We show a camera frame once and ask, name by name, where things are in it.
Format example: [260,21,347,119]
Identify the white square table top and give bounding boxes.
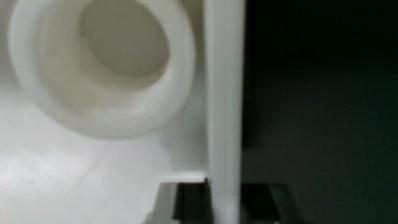
[0,0,245,224]

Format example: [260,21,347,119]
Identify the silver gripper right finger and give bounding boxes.
[242,183,309,224]

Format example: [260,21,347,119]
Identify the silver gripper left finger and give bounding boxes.
[144,182,208,224]

